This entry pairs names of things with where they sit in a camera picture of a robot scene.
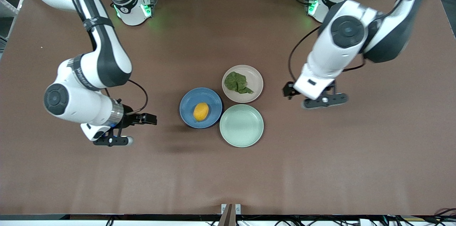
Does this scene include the yellow lemon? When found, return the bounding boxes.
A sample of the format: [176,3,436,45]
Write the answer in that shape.
[193,102,209,122]

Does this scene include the green lettuce leaf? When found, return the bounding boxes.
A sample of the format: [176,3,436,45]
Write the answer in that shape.
[224,71,254,94]

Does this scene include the beige round plate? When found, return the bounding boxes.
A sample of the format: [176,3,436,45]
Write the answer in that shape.
[222,65,264,104]

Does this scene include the blue round plate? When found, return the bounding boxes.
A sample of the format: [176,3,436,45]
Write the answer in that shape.
[179,87,223,129]

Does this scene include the pale green round plate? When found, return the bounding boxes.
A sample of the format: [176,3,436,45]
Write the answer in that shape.
[219,104,264,148]

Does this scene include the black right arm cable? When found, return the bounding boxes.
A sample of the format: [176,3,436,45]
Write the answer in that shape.
[126,79,149,114]

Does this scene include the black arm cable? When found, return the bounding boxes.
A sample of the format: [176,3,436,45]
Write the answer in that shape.
[126,79,149,114]
[288,26,322,83]

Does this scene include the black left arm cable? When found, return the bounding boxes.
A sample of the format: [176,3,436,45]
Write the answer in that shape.
[288,26,322,83]

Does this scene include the black table edge rail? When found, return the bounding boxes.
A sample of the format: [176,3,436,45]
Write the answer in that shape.
[0,214,456,221]

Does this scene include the metal bracket with post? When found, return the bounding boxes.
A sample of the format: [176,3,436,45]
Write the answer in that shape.
[218,204,242,226]

